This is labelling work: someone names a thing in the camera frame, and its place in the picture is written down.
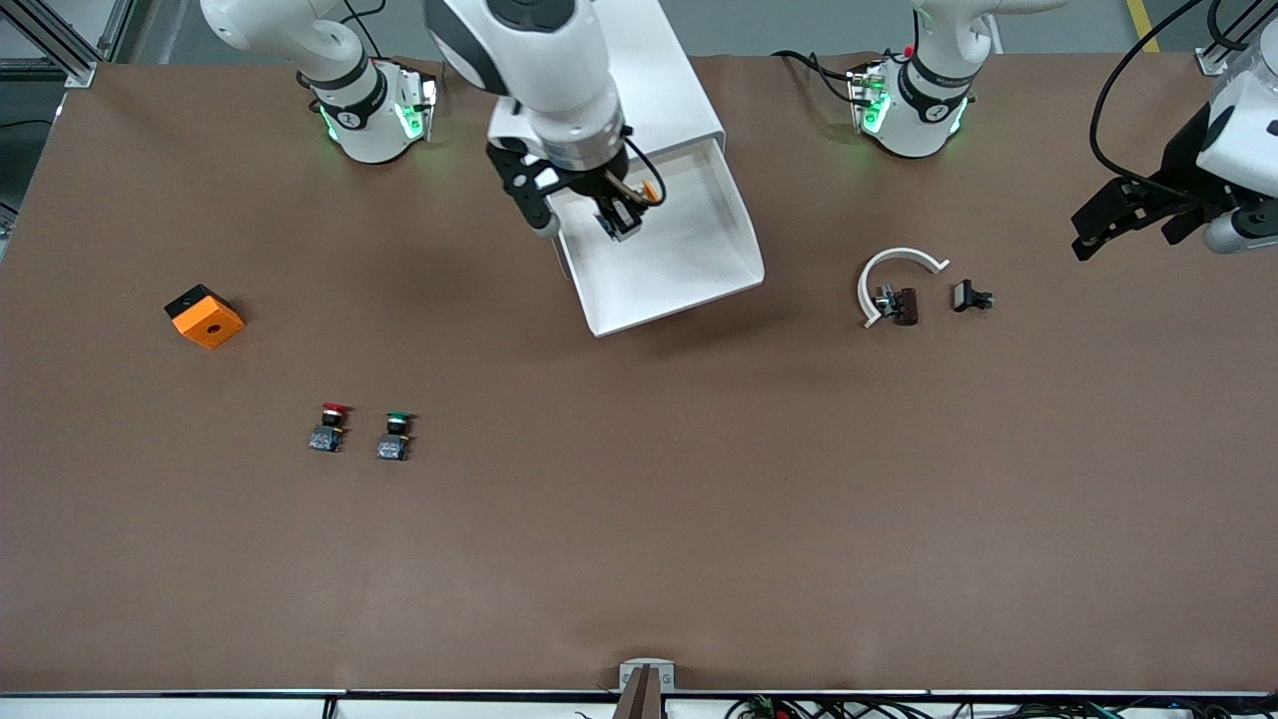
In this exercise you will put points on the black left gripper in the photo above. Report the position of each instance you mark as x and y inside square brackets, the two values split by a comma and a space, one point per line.
[1181, 160]

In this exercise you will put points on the small black switch component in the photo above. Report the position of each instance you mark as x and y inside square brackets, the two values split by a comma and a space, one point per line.
[963, 296]

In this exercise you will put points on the aluminium frame profile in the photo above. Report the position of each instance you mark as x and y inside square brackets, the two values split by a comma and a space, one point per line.
[62, 52]
[1213, 60]

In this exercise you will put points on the white curved plastic piece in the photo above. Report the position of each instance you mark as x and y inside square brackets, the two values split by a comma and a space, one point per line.
[904, 254]

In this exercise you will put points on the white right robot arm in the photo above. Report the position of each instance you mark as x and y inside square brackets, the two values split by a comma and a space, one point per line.
[559, 60]

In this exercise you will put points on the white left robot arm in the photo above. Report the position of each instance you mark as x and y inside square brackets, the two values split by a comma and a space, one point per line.
[924, 130]

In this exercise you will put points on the brown component with metal terminals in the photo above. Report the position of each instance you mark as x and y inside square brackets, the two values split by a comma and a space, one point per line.
[906, 305]

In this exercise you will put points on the green push button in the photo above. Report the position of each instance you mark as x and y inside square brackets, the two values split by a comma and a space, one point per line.
[393, 447]

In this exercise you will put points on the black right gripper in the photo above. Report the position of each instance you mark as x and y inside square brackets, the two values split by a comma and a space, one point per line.
[597, 187]

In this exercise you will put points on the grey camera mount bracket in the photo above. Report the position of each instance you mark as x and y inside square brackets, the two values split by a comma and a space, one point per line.
[629, 674]

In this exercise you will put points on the red push button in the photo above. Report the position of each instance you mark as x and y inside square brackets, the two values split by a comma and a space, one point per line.
[325, 437]

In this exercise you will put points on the orange box with black base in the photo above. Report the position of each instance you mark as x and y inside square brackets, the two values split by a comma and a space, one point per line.
[210, 325]

